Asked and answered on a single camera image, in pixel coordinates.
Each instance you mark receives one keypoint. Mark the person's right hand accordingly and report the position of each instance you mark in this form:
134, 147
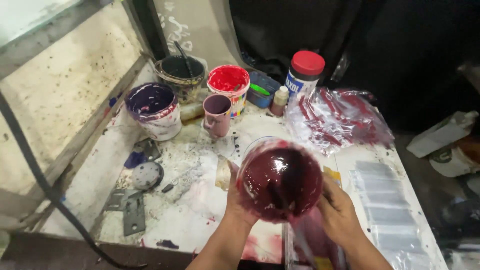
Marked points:
343, 217

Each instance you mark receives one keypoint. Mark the person's left hand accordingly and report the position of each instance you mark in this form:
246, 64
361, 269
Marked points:
233, 202

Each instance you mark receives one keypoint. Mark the person's right fingers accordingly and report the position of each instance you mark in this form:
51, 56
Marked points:
328, 195

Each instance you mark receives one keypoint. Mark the clear tub of maroon ink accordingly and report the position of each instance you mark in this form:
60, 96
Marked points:
280, 180

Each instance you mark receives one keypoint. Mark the ink-covered stirring stick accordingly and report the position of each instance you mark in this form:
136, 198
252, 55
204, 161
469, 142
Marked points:
302, 240

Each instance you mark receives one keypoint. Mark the yellow card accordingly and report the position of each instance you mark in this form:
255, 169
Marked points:
333, 175

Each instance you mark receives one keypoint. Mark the stack of clear plastic bags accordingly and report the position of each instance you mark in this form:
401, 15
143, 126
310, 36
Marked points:
390, 210

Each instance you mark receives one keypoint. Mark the pile of red-striped plastic bags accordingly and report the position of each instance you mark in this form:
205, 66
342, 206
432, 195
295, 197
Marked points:
337, 120

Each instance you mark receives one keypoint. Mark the small bottle with white cap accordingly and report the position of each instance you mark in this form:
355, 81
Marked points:
279, 101

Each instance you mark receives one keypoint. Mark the blue plastic container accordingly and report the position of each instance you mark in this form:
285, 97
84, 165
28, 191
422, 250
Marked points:
262, 99

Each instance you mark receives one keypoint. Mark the white jar with red lid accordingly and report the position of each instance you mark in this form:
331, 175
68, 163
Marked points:
304, 73

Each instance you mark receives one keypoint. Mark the white carton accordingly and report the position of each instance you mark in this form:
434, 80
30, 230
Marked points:
438, 135

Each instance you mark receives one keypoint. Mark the green spatula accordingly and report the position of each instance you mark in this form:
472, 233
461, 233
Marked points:
259, 89

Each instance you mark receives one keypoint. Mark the mauve mug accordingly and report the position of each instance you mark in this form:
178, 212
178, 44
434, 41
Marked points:
216, 118

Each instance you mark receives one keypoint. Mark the white bucket of red ink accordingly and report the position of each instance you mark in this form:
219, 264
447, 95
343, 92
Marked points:
228, 84

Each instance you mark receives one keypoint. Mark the round paint-stained lid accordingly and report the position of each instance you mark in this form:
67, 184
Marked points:
146, 175

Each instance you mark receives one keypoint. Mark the grey metal plate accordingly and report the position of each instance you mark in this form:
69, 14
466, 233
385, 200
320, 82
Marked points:
149, 149

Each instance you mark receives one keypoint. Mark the stained bucket of black ink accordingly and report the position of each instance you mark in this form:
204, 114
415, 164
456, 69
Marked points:
182, 80

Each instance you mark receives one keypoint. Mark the white bucket of purple ink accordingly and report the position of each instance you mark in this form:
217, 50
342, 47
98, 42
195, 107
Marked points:
155, 112

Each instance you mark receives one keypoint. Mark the blue ink-stained rag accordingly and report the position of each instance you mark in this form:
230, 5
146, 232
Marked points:
134, 159

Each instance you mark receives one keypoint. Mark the black stirring stick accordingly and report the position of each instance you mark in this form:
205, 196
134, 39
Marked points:
184, 58

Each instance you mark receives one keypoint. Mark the grey metal bracket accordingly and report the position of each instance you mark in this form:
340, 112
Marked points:
133, 213

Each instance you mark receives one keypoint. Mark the wooden screen printing frame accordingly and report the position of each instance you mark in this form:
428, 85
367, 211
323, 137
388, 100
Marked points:
63, 97

